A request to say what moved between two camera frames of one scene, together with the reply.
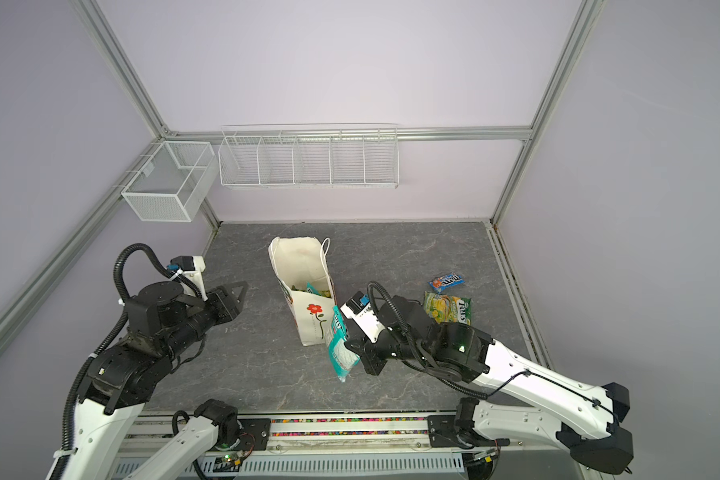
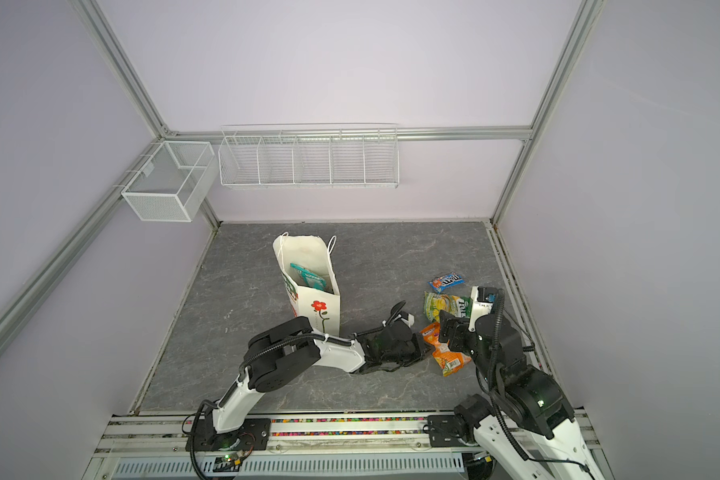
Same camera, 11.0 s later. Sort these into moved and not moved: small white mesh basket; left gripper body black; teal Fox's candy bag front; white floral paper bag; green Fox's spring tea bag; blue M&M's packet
Moved: left gripper body black; teal Fox's candy bag front
Not moved: green Fox's spring tea bag; blue M&M's packet; small white mesh basket; white floral paper bag
